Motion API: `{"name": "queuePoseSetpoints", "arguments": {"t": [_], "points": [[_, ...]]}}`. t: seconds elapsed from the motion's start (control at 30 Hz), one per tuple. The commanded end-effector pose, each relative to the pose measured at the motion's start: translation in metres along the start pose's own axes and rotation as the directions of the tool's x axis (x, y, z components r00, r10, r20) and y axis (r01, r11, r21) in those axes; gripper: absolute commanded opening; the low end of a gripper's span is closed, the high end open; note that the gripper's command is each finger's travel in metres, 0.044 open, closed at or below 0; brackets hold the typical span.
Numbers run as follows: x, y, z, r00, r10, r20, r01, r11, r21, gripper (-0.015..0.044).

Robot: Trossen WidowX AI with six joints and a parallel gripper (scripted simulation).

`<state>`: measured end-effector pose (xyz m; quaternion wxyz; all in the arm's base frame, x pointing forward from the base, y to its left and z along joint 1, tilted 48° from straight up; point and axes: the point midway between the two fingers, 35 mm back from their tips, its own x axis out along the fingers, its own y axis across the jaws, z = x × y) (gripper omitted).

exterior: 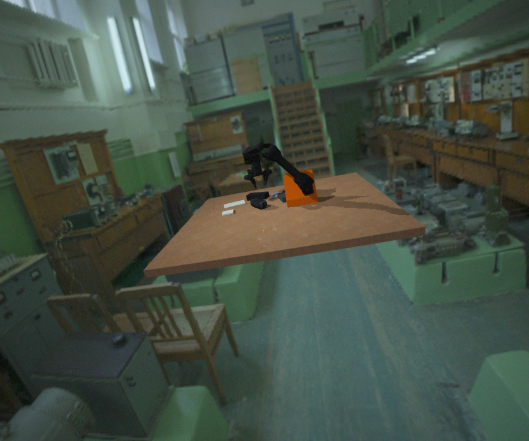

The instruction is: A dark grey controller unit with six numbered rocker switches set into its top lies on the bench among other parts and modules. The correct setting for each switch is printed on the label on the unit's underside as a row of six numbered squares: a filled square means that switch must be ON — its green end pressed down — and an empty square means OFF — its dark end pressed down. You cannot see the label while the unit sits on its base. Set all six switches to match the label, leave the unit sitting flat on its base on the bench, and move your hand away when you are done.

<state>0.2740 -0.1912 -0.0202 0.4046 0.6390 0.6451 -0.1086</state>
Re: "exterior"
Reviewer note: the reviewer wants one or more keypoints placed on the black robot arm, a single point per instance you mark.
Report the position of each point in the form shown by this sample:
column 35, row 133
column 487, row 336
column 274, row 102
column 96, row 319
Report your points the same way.
column 304, row 181

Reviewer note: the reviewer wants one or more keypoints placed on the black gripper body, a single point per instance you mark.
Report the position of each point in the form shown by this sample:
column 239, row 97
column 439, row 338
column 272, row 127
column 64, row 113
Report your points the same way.
column 257, row 171

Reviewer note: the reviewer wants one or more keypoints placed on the dark grey controller unit with white label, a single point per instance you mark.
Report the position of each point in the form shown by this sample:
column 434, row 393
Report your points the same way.
column 258, row 203

